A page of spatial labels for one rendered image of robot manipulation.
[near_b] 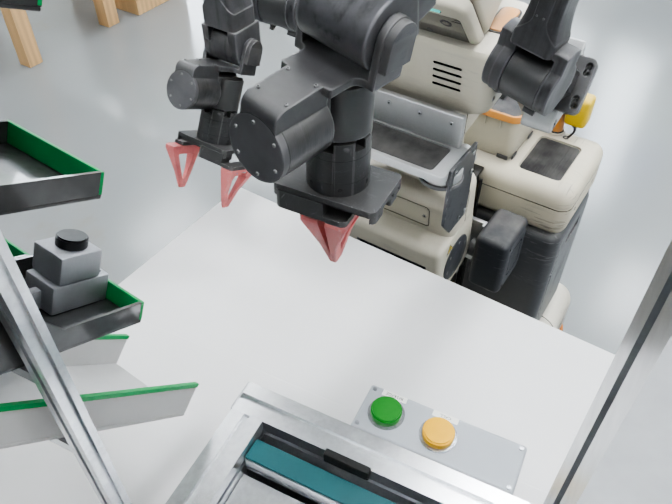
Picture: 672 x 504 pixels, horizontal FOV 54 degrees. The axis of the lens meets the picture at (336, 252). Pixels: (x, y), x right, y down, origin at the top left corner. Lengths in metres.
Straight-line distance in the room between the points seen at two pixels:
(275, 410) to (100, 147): 2.36
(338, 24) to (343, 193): 0.15
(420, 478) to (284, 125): 0.50
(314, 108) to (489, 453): 0.52
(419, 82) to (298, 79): 0.68
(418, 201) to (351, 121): 0.77
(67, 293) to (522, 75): 0.63
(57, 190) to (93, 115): 2.81
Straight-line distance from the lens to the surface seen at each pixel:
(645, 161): 3.15
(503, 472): 0.85
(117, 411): 0.75
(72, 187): 0.56
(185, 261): 1.21
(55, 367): 0.60
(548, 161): 1.57
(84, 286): 0.69
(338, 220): 0.59
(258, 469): 0.87
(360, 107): 0.53
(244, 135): 0.50
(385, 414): 0.86
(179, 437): 0.99
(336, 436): 0.86
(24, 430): 0.68
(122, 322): 0.67
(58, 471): 1.01
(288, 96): 0.48
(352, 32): 0.48
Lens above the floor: 1.70
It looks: 44 degrees down
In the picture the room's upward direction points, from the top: straight up
